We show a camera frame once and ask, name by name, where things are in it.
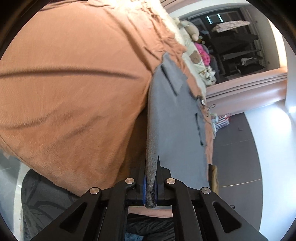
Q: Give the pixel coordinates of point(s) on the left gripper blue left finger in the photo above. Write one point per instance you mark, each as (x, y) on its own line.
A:
(141, 184)

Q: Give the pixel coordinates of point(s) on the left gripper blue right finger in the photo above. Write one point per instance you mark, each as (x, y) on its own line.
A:
(163, 195)

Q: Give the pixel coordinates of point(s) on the grey t-shirt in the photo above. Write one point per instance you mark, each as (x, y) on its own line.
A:
(176, 131)

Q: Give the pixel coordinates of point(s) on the folded mustard garment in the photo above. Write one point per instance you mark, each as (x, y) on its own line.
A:
(213, 178)

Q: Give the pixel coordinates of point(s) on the right pink curtain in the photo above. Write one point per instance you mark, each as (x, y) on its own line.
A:
(248, 92)

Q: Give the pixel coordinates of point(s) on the bear print pillow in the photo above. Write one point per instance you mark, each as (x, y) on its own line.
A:
(205, 74)

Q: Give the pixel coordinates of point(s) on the pink fluffy garment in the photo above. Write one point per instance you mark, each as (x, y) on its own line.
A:
(204, 55)

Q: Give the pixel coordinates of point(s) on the orange-brown blanket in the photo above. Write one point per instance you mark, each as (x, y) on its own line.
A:
(74, 90)

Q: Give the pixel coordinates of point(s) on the hanging dark coat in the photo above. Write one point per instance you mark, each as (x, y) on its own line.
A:
(235, 41)

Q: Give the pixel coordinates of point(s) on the cream plush toy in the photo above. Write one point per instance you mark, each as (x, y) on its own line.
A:
(187, 29)

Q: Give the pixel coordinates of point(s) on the hanging floral garment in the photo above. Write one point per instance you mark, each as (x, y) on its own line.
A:
(226, 26)

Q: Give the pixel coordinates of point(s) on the cream bed sheet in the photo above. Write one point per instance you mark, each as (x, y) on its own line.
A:
(158, 10)

